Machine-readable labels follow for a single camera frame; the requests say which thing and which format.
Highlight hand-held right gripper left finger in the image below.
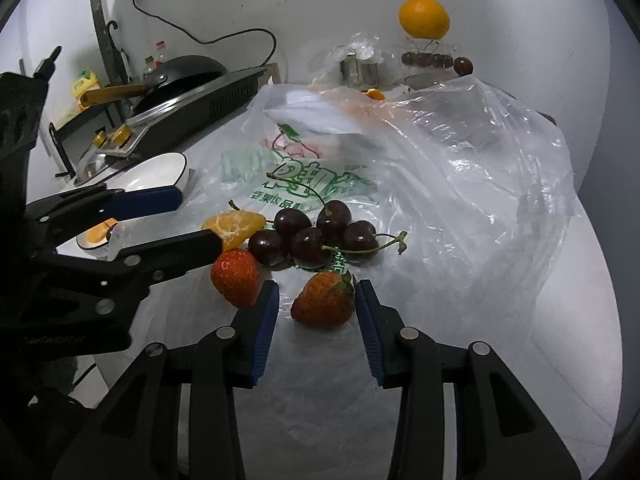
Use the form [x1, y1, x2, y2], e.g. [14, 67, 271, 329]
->
[52, 279, 281, 480]

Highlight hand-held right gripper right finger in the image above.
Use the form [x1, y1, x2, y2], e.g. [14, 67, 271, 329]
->
[354, 279, 583, 480]

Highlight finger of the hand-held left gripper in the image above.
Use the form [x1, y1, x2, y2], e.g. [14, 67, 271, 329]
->
[54, 229, 224, 317]
[25, 184, 184, 242]

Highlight peeled orange segment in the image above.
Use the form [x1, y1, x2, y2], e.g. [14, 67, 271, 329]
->
[201, 210, 268, 252]

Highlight red strawberry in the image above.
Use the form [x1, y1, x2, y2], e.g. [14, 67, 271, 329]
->
[210, 248, 261, 309]
[290, 271, 356, 329]

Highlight black bent bar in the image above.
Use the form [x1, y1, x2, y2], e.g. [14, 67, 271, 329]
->
[49, 122, 76, 181]

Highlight glass pot lid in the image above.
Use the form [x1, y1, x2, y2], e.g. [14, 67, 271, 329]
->
[75, 137, 136, 183]

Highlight yellow oil bottle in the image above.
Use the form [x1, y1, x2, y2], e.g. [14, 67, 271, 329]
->
[71, 67, 101, 111]

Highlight black induction cooker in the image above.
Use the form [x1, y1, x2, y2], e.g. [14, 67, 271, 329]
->
[95, 66, 271, 158]

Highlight grey vertical pipe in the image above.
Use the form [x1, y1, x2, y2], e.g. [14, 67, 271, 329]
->
[87, 0, 113, 86]

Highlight printed clear plastic bag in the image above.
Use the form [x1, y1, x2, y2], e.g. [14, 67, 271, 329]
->
[130, 77, 583, 480]

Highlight small steel cup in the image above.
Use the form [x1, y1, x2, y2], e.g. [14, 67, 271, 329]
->
[340, 52, 383, 88]

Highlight crumpled clear plastic wrap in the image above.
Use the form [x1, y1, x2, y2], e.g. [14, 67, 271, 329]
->
[310, 32, 396, 86]

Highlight row of dark beads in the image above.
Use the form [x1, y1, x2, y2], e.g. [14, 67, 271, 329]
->
[401, 42, 456, 70]

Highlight steel pot lid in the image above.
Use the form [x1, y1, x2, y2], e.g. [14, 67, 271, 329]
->
[400, 56, 473, 91]

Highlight whole orange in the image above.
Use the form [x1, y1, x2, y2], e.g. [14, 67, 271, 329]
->
[398, 0, 451, 41]

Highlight black hooked handle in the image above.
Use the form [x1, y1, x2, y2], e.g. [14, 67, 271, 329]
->
[105, 20, 133, 86]

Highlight black wok wooden handle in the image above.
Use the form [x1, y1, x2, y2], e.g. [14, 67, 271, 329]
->
[80, 55, 230, 111]

